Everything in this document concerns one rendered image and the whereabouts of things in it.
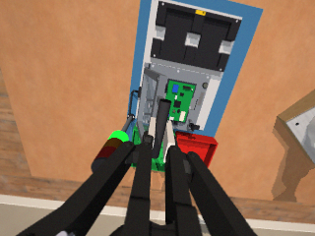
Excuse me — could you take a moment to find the red open-top bin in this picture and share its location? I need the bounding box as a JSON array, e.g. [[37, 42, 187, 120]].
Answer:
[[175, 131, 218, 168]]

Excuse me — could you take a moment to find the green bin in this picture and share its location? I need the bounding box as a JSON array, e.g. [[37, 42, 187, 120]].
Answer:
[[131, 124, 165, 172]]

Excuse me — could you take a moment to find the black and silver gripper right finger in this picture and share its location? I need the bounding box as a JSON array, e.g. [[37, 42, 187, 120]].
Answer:
[[162, 120, 258, 236]]

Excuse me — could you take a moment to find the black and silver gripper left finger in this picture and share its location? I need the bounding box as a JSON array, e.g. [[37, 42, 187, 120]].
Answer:
[[16, 117, 156, 236]]

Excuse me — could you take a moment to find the green circuit board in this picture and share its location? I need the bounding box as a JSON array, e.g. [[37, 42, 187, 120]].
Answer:
[[165, 81, 195, 122]]

